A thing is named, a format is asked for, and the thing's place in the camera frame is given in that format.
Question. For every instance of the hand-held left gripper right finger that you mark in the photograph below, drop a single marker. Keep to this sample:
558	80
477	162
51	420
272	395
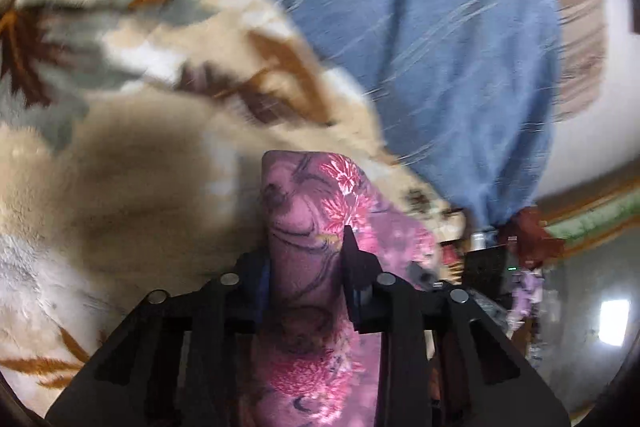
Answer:
352	267

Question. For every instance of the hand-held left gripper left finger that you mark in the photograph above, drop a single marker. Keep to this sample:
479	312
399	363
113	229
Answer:
261	294

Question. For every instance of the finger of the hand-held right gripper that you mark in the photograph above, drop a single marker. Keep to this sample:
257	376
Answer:
421	274

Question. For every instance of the purple floral garment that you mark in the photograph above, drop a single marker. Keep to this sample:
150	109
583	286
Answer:
300	227

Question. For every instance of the red cloth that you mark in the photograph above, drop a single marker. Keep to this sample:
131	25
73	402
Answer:
450	257

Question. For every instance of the lilac floral cloth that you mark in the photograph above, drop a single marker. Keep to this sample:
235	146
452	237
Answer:
525	294

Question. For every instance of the maroon cloth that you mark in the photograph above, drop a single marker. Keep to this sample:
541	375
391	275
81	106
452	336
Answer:
532	232

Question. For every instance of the beige floral fleece blanket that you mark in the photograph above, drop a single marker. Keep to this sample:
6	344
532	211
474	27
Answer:
125	157

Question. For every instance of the blue checked cloth bundle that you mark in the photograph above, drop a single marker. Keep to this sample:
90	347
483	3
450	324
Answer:
440	57

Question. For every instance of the green wooden frame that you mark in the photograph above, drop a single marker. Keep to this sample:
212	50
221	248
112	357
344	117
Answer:
595	214

